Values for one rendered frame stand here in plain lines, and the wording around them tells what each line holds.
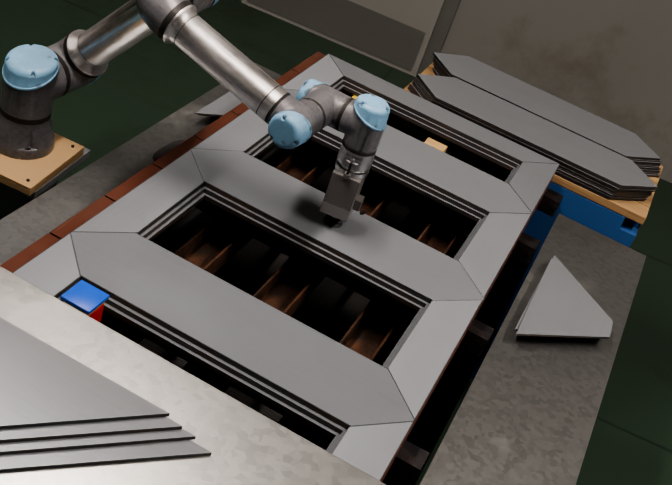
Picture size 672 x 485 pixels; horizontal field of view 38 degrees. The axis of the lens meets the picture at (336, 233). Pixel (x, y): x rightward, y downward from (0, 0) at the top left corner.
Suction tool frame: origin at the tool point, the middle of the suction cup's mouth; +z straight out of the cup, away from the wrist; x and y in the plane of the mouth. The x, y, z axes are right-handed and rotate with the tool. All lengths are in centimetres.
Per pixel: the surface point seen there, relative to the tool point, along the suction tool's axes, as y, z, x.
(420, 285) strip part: -9.6, -0.7, -23.0
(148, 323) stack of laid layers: -52, 1, 20
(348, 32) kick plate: 287, 75, 54
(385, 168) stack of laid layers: 34.5, 0.8, -4.5
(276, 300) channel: -12.4, 15.9, 4.8
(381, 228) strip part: 5.2, -0.8, -10.3
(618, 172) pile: 81, -1, -64
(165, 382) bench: -85, -21, 6
